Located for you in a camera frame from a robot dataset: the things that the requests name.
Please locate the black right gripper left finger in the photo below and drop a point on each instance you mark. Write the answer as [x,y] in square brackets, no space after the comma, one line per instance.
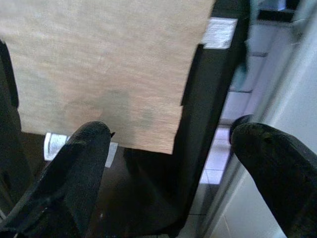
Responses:
[76,173]

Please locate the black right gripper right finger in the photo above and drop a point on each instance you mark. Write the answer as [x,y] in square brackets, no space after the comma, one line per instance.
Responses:
[280,168]

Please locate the white printed label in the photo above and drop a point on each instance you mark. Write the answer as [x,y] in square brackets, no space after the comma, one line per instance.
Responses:
[55,146]
[219,32]

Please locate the white appliance panel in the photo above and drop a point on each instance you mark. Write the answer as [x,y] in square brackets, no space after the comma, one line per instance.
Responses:
[280,99]

